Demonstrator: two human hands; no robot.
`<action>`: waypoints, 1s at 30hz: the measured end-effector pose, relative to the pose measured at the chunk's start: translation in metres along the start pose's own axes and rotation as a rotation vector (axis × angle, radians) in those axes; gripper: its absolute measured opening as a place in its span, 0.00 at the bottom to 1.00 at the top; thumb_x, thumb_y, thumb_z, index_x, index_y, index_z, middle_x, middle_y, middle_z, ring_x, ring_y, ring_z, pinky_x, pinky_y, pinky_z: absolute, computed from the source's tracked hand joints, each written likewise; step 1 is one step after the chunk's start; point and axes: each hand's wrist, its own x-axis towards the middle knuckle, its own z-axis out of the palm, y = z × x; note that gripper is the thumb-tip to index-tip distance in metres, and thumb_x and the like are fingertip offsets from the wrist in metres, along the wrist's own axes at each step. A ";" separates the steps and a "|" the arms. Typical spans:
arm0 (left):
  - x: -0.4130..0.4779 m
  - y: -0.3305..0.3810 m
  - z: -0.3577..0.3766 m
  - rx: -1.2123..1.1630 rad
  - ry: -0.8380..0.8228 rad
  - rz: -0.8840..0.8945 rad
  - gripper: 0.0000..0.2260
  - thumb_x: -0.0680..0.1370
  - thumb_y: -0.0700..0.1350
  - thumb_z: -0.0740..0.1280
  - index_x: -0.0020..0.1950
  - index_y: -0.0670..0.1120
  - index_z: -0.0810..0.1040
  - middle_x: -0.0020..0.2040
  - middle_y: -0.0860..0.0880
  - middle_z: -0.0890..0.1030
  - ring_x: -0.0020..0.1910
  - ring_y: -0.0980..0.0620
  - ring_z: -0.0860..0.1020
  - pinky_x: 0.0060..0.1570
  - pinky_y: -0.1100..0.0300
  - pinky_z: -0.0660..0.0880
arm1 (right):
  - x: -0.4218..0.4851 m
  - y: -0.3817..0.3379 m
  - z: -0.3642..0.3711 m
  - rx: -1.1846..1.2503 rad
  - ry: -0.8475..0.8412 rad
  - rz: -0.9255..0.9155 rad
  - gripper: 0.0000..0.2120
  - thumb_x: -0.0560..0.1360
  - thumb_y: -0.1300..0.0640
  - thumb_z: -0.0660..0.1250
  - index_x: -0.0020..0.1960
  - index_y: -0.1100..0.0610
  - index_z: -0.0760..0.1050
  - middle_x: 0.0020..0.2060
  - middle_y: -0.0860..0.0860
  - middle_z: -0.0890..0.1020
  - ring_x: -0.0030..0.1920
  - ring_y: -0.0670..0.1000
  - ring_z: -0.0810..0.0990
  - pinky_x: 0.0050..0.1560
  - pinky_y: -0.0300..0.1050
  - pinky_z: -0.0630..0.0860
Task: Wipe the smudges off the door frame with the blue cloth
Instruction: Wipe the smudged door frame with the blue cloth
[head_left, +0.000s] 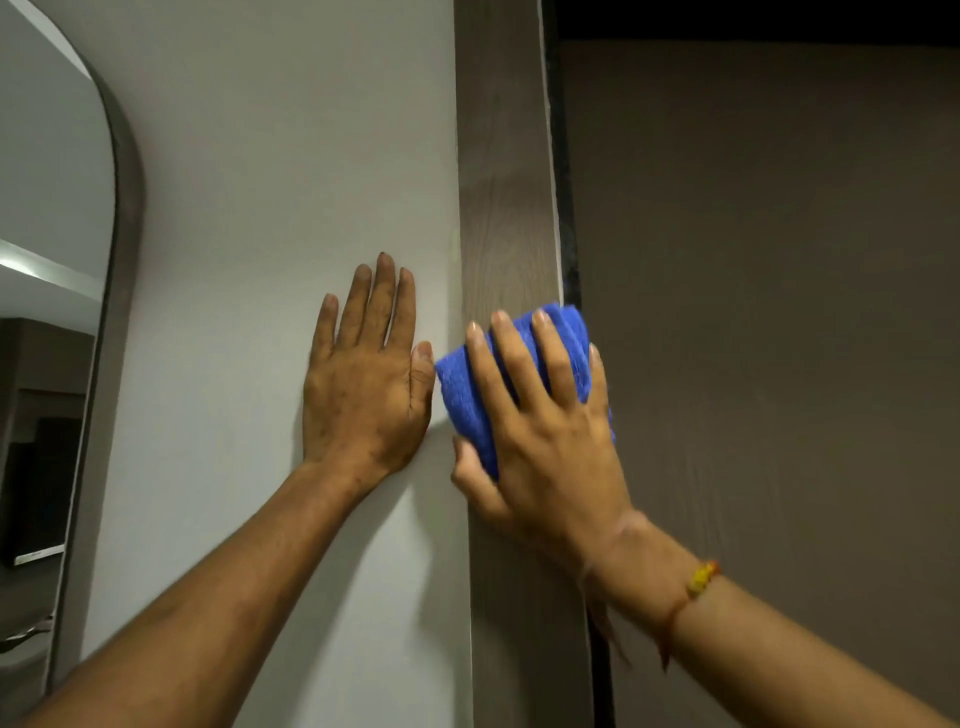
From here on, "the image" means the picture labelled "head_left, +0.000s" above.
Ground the person's left hand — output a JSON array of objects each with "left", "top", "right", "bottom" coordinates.
[{"left": 302, "top": 252, "right": 437, "bottom": 492}]

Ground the person's right hand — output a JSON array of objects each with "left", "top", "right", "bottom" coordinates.
[{"left": 450, "top": 308, "right": 636, "bottom": 565}]

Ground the blue microfiber cloth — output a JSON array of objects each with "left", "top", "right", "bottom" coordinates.
[{"left": 434, "top": 302, "right": 616, "bottom": 481}]

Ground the person's left forearm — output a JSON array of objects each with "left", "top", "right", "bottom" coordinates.
[{"left": 15, "top": 461, "right": 380, "bottom": 728}]

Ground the person's right forearm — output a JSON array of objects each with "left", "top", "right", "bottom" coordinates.
[{"left": 577, "top": 511, "right": 960, "bottom": 728}]

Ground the brown wooden door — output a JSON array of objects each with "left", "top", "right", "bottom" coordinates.
[{"left": 558, "top": 39, "right": 960, "bottom": 728}]

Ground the brown wooden door frame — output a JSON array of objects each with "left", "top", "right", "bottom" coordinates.
[{"left": 453, "top": 0, "right": 597, "bottom": 728}]

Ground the orange thread bracelet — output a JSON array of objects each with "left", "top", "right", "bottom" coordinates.
[{"left": 656, "top": 560, "right": 723, "bottom": 672}]

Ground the arched wall mirror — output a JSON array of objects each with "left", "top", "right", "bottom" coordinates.
[{"left": 0, "top": 0, "right": 146, "bottom": 725}]

